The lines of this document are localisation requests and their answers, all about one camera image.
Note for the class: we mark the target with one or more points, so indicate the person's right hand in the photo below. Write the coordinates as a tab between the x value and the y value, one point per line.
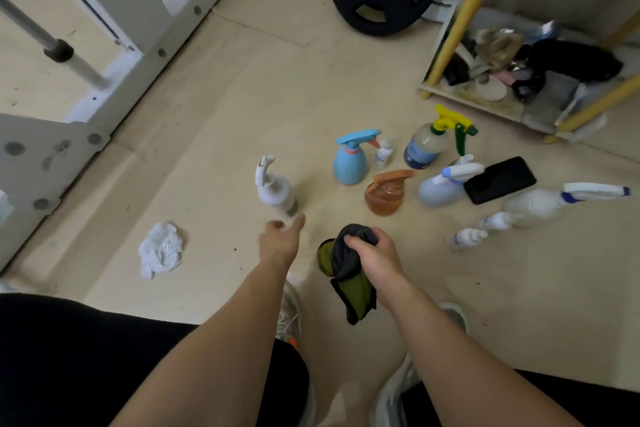
382	266

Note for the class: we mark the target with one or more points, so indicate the person's left hand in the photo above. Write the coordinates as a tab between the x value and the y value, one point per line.
280	244

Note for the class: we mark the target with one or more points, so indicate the green microfibre cloth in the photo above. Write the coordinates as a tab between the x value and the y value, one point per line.
350	286

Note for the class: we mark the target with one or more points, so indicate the white spray bottle teal label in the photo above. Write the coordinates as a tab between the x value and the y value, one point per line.
275	191

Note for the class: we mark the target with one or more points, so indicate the orange spray bottle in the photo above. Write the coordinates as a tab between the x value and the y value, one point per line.
385	199

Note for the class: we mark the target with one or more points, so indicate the pale blue bottle white sprayer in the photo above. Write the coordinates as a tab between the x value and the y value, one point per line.
440	191

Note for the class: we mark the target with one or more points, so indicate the blue spray bottle pink trigger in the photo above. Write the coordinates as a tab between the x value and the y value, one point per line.
349	166

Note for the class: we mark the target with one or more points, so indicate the clear bottle yellow green sprayer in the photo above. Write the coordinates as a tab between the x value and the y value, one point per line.
425	146

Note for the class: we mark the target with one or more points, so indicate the black phone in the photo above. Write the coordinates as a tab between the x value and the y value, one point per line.
500	180

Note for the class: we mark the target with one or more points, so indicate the round white bottle blue-tipped sprayer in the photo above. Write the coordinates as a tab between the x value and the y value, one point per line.
535	206

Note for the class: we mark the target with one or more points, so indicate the person's left forearm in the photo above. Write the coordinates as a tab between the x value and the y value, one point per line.
225	351

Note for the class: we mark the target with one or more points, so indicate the person's right forearm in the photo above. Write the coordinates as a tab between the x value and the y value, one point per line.
450	366

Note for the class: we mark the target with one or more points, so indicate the person's left grey shoe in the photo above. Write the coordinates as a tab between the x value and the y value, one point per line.
289	311

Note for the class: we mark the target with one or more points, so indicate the person's grey shoe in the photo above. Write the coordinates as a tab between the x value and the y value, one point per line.
289	311
387	401

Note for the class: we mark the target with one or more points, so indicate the person's right grey shoe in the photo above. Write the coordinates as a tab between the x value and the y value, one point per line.
387	401

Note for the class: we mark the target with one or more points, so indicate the crumpled white tissue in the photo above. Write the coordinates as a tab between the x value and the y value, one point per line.
160	249

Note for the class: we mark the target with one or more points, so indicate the white round disc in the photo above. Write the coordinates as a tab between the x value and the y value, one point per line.
491	89

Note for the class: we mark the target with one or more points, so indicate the black clip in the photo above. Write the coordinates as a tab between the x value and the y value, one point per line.
456	71

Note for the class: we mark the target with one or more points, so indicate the black shorts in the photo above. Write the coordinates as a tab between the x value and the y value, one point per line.
100	356

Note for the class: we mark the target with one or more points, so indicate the white plastic scoop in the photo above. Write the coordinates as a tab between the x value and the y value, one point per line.
480	66

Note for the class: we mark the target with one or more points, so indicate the white plastic strip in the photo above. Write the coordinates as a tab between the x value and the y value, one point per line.
570	104

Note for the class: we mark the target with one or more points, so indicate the tan fuzzy glove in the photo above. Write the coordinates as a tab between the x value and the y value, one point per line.
497	46

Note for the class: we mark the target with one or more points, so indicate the blue white packet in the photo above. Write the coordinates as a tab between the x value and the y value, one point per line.
542	31

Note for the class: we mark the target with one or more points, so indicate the white metal rack frame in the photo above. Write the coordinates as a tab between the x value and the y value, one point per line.
125	1

